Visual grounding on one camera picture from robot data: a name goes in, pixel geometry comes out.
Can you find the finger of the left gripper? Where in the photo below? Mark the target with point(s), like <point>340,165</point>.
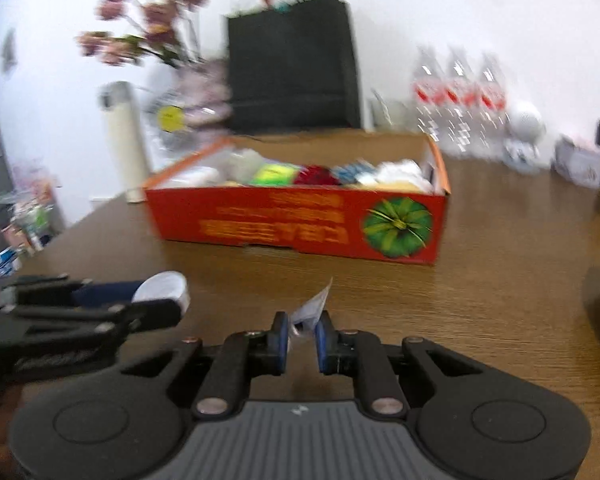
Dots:
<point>20,325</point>
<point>63,291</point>

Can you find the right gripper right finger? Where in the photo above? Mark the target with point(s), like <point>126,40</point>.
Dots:
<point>362,357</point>

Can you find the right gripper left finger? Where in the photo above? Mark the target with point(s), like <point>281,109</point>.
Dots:
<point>236,362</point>

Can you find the small white paper packet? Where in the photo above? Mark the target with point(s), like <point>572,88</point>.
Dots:
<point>304,320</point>

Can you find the white round jar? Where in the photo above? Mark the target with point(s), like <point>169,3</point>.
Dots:
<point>165,285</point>

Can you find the blue knitted item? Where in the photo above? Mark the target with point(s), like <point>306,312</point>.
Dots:
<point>348,174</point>

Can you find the green yellow packet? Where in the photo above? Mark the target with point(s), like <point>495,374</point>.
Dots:
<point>275,175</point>

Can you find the red fabric item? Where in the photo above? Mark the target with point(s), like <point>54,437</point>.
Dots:
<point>315,175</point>

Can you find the pale green round puff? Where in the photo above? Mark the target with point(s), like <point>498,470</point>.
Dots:
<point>242,165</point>

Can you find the red orange cardboard box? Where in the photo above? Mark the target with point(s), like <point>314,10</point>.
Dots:
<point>354,221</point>

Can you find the white plastic smiley bag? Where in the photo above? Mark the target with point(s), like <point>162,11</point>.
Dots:
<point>167,138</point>

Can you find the cream thermos bottle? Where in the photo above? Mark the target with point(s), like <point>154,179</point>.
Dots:
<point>126,139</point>

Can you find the clear glass jar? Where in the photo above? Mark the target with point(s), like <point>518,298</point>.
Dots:
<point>389,114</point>

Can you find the purple ceramic vase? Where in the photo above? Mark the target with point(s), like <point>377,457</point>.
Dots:
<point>203,94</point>

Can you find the right water bottle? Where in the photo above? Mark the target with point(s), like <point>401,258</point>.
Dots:
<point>491,105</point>

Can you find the water bottle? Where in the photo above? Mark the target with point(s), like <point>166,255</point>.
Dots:
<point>428,93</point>
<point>461,97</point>
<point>491,105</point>

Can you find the white robot figurine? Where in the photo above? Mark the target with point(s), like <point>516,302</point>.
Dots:
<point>521,151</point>

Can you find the left water bottle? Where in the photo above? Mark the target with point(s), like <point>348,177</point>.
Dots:
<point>428,93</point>

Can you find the dried pink flowers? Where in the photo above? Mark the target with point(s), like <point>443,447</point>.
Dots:
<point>163,29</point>

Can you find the middle water bottle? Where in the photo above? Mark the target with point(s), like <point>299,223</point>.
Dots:
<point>461,97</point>

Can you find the black paper shopping bag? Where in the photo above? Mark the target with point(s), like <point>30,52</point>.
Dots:
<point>292,65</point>

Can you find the small purple white box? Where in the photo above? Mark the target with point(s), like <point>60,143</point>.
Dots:
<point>578,163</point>

